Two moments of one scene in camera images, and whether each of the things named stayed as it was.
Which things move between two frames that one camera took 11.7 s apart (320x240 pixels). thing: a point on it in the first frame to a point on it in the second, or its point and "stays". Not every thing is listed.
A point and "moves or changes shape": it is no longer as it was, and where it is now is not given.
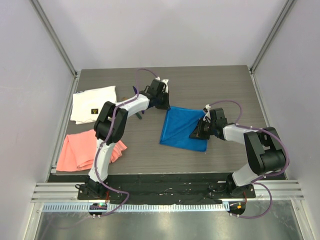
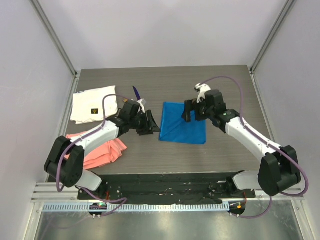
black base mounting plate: (156, 187) stays
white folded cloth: (87, 106) stays
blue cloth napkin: (179, 124) moves or changes shape
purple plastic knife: (136, 92) stays
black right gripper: (198, 133) to (190, 105)
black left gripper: (166, 105) to (149, 126)
